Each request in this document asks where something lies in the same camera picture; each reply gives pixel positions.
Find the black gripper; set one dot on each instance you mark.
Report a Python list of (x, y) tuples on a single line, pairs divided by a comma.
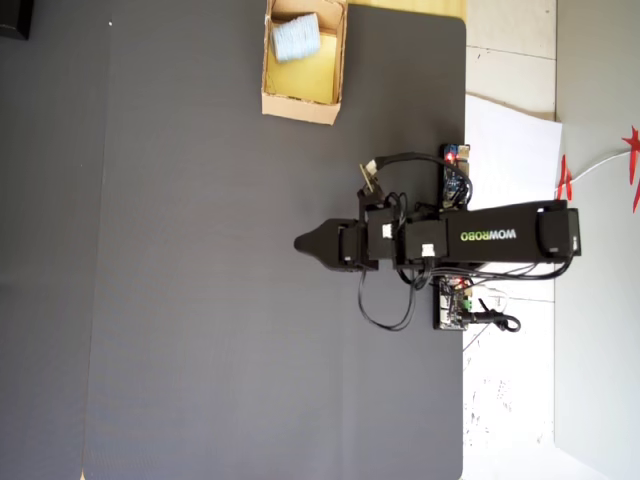
[(375, 240)]

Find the blue white yarn-wrapped block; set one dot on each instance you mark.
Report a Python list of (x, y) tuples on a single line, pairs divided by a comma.
[(296, 37)]

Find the open cardboard box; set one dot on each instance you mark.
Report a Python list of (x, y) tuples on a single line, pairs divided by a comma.
[(305, 95)]

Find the black box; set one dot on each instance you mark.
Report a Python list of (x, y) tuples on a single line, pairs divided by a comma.
[(14, 17)]

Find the large dark grey rubber mat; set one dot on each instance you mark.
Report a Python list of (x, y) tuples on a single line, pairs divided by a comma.
[(225, 250)]

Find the motor controller board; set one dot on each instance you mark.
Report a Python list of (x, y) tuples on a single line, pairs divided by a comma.
[(452, 305)]

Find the blue circuit board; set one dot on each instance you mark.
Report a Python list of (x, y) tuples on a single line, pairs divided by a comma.
[(454, 175)]

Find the white paper sheet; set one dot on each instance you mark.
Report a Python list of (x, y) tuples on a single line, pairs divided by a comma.
[(510, 160)]

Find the red ribbon strips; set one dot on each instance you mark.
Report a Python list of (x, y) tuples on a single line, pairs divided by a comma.
[(565, 180)]

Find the narrow dark grey rubber mat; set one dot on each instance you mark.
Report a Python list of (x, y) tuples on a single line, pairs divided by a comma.
[(45, 250)]

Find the grey board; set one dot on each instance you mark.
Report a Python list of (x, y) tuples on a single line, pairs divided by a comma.
[(600, 300)]

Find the red star decoration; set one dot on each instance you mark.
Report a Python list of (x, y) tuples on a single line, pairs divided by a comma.
[(635, 145)]

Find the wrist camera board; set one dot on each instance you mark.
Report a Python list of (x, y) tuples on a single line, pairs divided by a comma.
[(371, 181)]

